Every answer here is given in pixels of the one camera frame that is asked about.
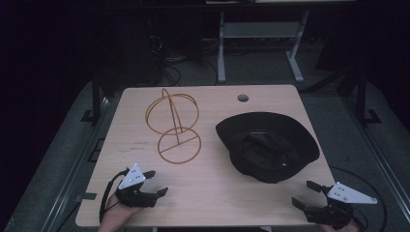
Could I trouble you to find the black cable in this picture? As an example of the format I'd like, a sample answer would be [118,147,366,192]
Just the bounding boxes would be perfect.
[99,167,131,224]
[328,164,388,232]

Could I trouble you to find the bundle of floor cables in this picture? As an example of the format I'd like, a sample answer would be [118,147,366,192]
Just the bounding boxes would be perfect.
[151,35,220,87]

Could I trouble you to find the person's right hand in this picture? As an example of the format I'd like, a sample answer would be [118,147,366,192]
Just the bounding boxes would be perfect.
[318,218,362,232]

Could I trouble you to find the black bucket hat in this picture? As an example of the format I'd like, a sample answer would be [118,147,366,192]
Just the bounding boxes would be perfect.
[215,111,321,185]

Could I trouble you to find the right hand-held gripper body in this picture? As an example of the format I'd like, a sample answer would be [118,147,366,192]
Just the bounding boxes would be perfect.
[304,182,378,230]

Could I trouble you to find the person's left hand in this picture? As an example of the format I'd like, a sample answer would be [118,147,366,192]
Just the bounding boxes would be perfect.
[98,193,143,232]

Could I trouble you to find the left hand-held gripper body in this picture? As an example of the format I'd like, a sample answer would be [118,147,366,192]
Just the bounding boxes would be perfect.
[115,162,160,209]

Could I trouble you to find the grey metal desk frame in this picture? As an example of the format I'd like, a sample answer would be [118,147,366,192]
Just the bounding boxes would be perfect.
[217,9,310,84]

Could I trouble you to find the gold wire hat stand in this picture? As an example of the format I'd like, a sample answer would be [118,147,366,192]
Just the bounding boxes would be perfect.
[145,88,202,165]

